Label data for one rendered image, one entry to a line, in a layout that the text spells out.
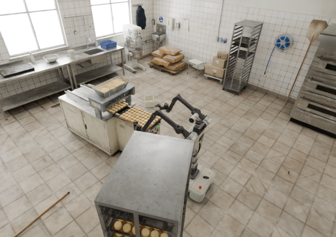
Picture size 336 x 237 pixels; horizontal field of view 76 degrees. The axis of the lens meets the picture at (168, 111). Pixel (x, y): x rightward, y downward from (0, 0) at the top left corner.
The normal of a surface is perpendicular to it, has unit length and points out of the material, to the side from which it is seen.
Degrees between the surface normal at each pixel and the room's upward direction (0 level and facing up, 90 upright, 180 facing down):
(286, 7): 90
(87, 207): 0
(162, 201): 0
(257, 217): 0
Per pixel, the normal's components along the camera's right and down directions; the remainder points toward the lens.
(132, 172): 0.03, -0.83
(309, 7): -0.66, 0.40
